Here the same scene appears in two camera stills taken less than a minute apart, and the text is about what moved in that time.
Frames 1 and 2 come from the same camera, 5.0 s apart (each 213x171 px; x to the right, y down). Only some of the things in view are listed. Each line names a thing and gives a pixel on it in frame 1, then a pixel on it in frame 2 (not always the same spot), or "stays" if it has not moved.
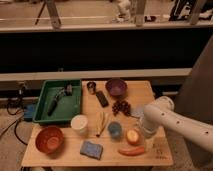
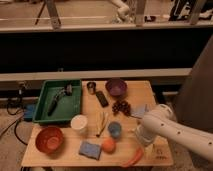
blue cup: (114, 129) stays
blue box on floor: (29, 112) stays
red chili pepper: (132, 151) -> (134, 160)
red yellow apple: (132, 137) -> (109, 145)
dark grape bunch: (121, 106) stays
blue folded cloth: (139, 111) stays
